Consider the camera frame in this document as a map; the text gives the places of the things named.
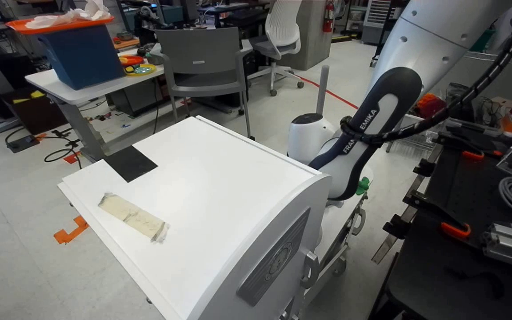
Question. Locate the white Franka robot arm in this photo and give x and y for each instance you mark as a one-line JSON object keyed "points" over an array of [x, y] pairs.
{"points": [[381, 113]]}

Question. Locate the white toy kitchen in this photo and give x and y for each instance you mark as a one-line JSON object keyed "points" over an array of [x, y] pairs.
{"points": [[208, 207]]}

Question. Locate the grey four-leg chair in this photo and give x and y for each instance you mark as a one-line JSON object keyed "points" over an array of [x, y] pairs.
{"points": [[205, 63]]}

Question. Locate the white office chair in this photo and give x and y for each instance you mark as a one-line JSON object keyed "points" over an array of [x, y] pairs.
{"points": [[283, 36]]}

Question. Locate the colourful toys pile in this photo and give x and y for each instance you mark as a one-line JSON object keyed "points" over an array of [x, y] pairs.
{"points": [[137, 65]]}

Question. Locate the red fire extinguisher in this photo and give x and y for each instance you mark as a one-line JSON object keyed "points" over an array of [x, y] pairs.
{"points": [[327, 17]]}

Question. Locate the white work table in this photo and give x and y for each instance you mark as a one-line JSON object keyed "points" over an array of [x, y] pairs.
{"points": [[89, 95]]}

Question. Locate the blue storage bin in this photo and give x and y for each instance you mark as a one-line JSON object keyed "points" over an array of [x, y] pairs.
{"points": [[80, 56]]}

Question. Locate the white crumpled cloth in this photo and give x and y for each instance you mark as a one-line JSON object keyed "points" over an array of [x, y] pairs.
{"points": [[70, 17]]}

